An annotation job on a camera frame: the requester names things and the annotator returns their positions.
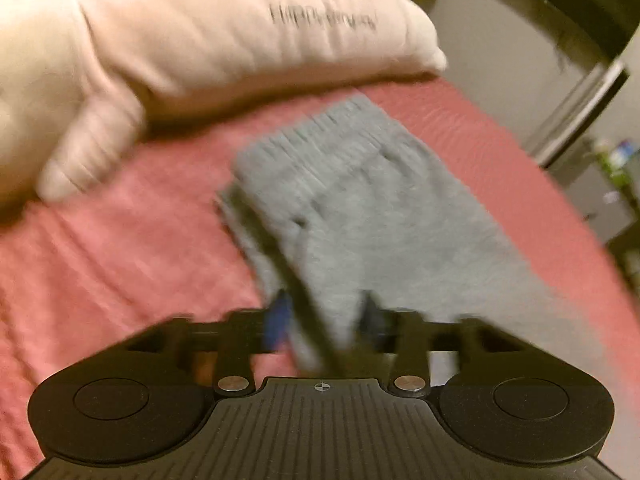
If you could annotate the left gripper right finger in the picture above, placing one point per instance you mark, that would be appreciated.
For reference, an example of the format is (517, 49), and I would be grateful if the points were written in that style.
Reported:
(409, 338)

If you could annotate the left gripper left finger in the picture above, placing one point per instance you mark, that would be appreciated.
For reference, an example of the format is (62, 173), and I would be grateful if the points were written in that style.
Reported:
(223, 351)

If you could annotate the grey sweatpants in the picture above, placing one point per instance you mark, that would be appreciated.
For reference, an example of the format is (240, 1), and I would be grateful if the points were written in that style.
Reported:
(348, 204)

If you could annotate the red ribbed bed blanket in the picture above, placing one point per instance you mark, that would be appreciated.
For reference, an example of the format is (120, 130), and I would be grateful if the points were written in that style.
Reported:
(82, 274)

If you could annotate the grey bedside cabinet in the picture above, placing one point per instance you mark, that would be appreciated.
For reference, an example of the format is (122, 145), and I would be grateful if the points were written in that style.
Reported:
(601, 194)

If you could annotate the blue white bottle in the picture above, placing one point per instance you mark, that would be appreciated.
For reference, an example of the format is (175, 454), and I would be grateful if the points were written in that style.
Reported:
(623, 153)

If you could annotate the white plush pillow toy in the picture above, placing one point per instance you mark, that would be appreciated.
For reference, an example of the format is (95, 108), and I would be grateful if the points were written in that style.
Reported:
(81, 80)

